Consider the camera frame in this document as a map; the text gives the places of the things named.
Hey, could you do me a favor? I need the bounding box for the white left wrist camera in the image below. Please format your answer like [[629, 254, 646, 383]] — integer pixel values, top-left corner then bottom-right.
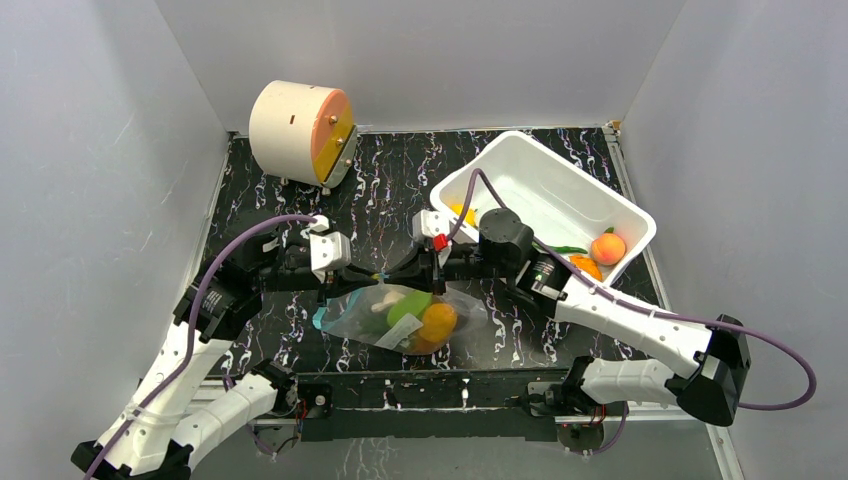
[[308, 215, 352, 283]]

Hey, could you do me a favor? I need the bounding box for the orange toy carrot piece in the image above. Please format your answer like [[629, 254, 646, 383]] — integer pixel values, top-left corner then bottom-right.
[[569, 254, 603, 282]]

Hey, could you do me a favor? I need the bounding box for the cream cylindrical container orange lid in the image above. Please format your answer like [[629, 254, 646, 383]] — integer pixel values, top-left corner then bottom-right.
[[248, 80, 358, 195]]

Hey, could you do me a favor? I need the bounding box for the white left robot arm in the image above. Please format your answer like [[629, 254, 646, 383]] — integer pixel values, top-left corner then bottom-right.
[[71, 215, 377, 479]]

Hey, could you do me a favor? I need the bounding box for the clear blue zip top bag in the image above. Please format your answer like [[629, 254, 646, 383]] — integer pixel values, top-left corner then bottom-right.
[[312, 283, 488, 355]]

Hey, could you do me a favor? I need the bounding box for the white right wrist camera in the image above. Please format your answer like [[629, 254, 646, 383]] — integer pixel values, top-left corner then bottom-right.
[[412, 210, 452, 267]]

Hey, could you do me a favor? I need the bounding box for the toy peach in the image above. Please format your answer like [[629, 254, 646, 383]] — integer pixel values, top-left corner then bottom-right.
[[589, 227, 627, 266]]

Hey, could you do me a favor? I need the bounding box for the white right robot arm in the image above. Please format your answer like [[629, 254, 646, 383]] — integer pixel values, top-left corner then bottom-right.
[[384, 208, 750, 427]]

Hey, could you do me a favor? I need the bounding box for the white plastic bin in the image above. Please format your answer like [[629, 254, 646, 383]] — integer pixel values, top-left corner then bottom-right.
[[429, 130, 658, 325]]

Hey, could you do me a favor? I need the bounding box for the toy mushroom slice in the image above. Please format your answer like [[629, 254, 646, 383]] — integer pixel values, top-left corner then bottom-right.
[[371, 291, 405, 313]]

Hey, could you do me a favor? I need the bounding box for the green toy leaf vegetable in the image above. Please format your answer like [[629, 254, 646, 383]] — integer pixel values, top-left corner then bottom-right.
[[386, 290, 433, 328]]

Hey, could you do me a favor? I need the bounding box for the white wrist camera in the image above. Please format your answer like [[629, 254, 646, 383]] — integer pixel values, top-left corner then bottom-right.
[[412, 210, 452, 267], [308, 215, 352, 283]]

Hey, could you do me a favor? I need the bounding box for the toy orange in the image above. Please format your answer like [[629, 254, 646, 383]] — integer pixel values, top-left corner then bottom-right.
[[417, 303, 458, 343]]

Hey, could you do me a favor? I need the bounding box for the orange toy pineapple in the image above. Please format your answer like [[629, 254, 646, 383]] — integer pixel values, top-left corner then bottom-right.
[[357, 313, 441, 355]]

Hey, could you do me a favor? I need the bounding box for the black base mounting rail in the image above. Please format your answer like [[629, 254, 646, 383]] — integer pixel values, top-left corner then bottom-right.
[[251, 367, 664, 458]]

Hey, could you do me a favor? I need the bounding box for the green toy chili pepper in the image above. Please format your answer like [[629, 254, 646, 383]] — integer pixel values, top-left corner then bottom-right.
[[533, 242, 589, 255]]

